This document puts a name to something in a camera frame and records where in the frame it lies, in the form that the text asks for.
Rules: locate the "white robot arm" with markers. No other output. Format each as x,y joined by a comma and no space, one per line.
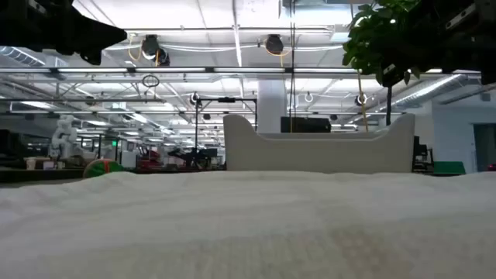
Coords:
64,135

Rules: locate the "black monitor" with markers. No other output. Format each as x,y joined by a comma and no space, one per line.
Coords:
306,125

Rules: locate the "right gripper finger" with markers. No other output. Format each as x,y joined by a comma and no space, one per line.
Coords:
408,40

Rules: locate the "black metal frame rig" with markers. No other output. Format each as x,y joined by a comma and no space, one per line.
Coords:
196,128

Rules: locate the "black equipment stand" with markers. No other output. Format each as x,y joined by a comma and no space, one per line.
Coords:
420,155

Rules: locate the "green panel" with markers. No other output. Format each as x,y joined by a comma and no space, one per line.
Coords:
449,167

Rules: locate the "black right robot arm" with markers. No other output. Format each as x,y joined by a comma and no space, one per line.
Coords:
489,69

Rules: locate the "green potted plant black pot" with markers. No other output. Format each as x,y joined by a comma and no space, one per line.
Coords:
364,31

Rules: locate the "orange toy carrot green top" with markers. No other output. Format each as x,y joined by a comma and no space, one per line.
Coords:
97,168

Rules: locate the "white plastic tupperware container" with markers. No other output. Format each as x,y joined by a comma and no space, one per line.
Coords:
310,155

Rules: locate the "white cup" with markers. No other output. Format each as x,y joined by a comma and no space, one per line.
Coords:
31,163

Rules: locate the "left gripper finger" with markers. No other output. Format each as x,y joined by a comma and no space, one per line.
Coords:
100,35

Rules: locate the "black robot workstation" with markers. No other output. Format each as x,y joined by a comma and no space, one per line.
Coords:
193,155

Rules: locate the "white checked dish cloth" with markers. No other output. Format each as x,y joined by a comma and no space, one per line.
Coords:
248,232

